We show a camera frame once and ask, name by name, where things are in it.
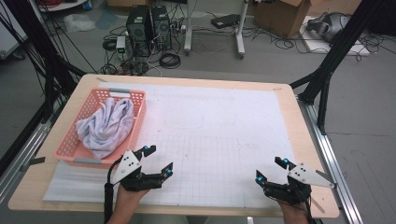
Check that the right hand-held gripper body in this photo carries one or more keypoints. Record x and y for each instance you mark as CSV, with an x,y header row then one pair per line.
x,y
303,175

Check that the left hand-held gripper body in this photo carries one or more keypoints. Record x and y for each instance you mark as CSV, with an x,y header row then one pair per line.
x,y
129,168

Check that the lilac cat print towel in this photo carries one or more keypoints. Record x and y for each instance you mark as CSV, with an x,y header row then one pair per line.
x,y
106,127

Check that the pink plastic basket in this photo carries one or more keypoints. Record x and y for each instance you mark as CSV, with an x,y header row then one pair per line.
x,y
74,154

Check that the person's left hand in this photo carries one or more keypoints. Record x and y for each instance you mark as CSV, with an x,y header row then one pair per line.
x,y
126,199

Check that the person's right hand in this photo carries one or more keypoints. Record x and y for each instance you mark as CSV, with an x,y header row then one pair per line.
x,y
294,214

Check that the white grid mat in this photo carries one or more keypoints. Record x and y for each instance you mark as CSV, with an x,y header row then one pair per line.
x,y
218,124

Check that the small white power box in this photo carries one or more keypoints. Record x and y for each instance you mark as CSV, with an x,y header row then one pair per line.
x,y
120,46

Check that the large black computer tower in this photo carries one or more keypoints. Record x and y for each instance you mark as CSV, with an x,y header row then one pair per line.
x,y
138,31

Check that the white flat board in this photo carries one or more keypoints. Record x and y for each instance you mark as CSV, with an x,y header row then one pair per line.
x,y
314,45

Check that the small black computer tower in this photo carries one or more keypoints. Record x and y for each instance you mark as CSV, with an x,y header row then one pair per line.
x,y
162,28

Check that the white stand leg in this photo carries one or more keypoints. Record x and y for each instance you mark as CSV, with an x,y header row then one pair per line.
x,y
240,31
188,31

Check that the grey headset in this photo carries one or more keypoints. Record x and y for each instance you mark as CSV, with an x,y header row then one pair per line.
x,y
330,26

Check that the cardboard box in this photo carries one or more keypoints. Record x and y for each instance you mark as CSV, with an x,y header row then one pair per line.
x,y
280,17

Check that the clear plastic bag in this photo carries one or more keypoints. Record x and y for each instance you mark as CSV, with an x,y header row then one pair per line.
x,y
79,22

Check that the flat black device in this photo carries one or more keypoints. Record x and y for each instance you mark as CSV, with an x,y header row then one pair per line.
x,y
224,21

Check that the aluminium rail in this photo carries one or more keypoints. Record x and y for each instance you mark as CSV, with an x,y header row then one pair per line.
x,y
25,152
333,165

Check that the grey metal bracket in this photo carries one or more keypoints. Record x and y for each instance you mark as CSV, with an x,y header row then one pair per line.
x,y
34,161

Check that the black frame post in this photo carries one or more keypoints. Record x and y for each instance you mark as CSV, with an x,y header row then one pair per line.
x,y
336,53
46,56

